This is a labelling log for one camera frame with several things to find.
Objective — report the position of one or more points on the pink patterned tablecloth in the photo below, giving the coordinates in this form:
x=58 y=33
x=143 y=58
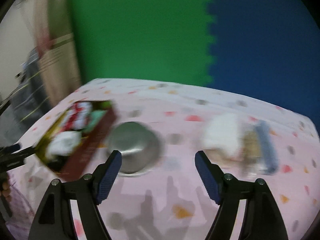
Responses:
x=170 y=201

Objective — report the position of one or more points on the green foam mat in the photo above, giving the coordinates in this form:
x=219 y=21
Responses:
x=162 y=40

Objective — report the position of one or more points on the white red satin cloth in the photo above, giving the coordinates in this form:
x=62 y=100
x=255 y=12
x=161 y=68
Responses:
x=77 y=116

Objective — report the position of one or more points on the steel bowl upside down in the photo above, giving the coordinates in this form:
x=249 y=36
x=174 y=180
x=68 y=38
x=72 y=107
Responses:
x=141 y=148

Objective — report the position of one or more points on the white knitted glove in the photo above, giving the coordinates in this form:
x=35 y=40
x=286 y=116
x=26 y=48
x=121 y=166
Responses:
x=222 y=132

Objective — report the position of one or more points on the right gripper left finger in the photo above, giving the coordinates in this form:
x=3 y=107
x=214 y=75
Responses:
x=105 y=175

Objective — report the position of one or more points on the blue foam mat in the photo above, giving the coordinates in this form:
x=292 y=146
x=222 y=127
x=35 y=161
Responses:
x=268 y=50

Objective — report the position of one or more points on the bag of cotton swabs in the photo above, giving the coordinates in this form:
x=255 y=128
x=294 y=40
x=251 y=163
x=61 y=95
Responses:
x=251 y=153

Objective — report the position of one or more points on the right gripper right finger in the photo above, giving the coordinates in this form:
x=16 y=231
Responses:
x=211 y=176

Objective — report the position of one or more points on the plaid blanket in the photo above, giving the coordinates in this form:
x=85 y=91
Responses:
x=29 y=101

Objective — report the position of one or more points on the blue rolled towel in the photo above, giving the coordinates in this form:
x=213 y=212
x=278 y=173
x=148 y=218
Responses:
x=268 y=151

